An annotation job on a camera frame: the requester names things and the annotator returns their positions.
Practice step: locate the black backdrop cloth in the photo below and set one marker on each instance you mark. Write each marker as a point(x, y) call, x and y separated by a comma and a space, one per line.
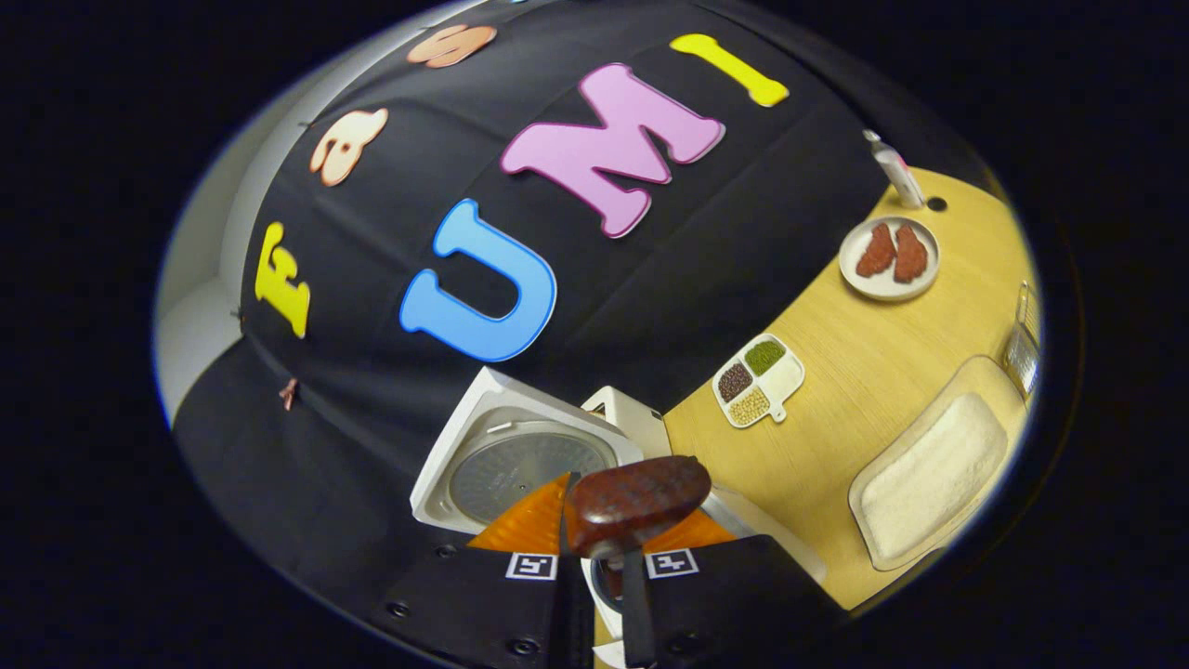
point(372, 446)

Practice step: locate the brown wooden spoon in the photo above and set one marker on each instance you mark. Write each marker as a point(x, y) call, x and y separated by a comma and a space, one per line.
point(636, 497)

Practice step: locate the white round plate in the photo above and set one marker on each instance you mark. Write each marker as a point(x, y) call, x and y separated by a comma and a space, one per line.
point(887, 288)

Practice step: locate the red cloth clip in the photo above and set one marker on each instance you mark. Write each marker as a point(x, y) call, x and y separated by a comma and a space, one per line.
point(289, 394)

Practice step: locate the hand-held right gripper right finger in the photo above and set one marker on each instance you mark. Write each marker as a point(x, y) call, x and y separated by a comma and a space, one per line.
point(734, 604)

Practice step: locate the clear plastic container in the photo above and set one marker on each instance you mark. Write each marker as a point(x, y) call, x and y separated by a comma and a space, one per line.
point(975, 376)

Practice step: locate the brown meat piece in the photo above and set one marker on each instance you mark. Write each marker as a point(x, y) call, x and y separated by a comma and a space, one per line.
point(910, 254)
point(876, 251)

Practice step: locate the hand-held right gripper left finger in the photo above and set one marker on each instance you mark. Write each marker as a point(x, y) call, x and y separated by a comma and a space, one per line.
point(483, 613)

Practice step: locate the white rice cooker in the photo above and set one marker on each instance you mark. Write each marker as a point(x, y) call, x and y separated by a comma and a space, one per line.
point(520, 465)

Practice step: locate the white divided bean dish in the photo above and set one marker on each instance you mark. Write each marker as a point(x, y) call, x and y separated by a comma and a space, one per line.
point(785, 381)

